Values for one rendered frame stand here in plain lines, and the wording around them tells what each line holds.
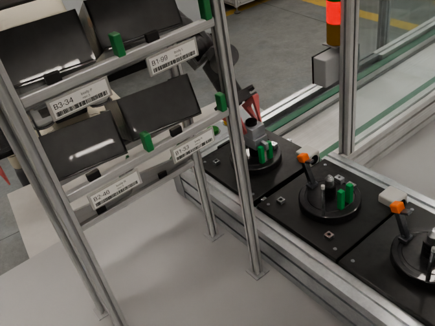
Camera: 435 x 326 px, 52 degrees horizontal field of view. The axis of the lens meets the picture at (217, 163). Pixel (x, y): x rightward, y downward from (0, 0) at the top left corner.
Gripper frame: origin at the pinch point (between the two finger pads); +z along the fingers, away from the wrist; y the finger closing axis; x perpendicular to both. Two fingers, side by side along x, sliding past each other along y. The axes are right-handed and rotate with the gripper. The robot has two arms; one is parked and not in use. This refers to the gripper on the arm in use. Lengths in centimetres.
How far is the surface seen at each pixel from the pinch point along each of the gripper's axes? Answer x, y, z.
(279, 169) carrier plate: 1.0, 0.9, 13.3
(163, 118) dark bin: -28.2, -31.2, -7.8
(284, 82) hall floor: 190, 164, -25
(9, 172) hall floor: 241, -42, -70
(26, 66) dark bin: -39, -48, -21
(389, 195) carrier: -20.4, 8.4, 29.6
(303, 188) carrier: -8.6, -2.3, 19.2
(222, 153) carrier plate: 14.1, -4.3, 1.7
